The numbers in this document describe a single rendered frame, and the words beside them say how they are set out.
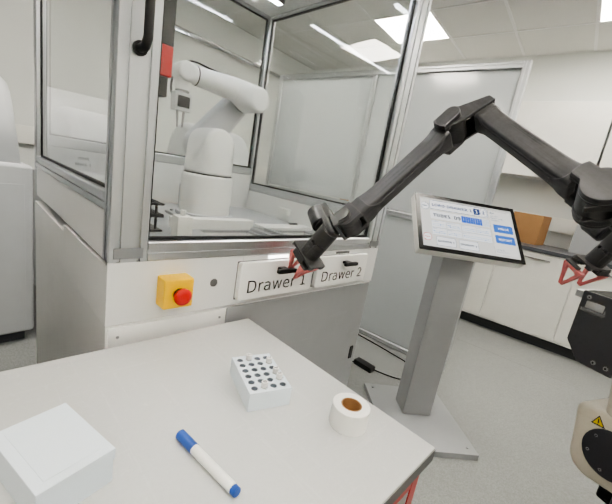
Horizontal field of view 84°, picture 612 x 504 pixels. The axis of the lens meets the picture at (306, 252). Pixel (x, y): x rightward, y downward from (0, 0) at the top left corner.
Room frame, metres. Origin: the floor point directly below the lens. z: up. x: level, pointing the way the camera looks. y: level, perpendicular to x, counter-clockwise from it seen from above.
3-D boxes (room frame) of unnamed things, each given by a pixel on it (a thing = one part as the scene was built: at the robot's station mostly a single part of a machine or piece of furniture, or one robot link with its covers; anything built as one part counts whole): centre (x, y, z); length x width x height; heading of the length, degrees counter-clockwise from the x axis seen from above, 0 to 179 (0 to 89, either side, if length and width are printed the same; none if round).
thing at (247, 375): (0.61, 0.05, 0.78); 0.12 x 0.08 x 0.04; 29
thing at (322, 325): (1.37, 0.39, 0.40); 1.03 x 0.95 x 0.80; 137
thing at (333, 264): (1.23, -0.14, 0.87); 0.29 x 0.02 x 0.11; 137
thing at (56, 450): (0.36, 0.27, 0.79); 0.13 x 0.09 x 0.05; 61
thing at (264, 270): (1.00, 0.07, 0.87); 0.29 x 0.02 x 0.11; 137
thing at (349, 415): (0.55, -0.13, 0.78); 0.07 x 0.07 x 0.04
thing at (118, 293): (1.36, 0.40, 0.87); 1.02 x 0.95 x 0.14; 137
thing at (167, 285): (0.75, 0.29, 0.88); 0.07 x 0.05 x 0.07; 137
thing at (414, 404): (1.64, -0.74, 0.51); 0.50 x 0.45 x 1.02; 6
